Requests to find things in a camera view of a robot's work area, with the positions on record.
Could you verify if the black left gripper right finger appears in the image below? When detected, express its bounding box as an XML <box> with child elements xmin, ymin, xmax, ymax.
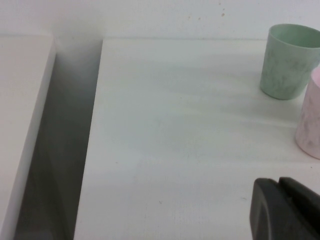
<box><xmin>278</xmin><ymin>176</ymin><xmax>320</xmax><ymax>240</ymax></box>

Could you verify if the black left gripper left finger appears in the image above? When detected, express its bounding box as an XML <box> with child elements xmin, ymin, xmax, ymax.
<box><xmin>249</xmin><ymin>177</ymin><xmax>288</xmax><ymax>240</ymax></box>

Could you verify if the pink marbled plastic cup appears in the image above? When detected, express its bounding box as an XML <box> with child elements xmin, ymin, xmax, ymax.
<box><xmin>294</xmin><ymin>66</ymin><xmax>320</xmax><ymax>160</ymax></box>

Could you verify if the green marbled plastic cup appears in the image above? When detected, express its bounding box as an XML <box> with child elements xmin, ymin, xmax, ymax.
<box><xmin>259</xmin><ymin>23</ymin><xmax>320</xmax><ymax>101</ymax></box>

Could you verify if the white side table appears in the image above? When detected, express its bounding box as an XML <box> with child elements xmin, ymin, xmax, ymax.
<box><xmin>0</xmin><ymin>34</ymin><xmax>57</xmax><ymax>240</ymax></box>

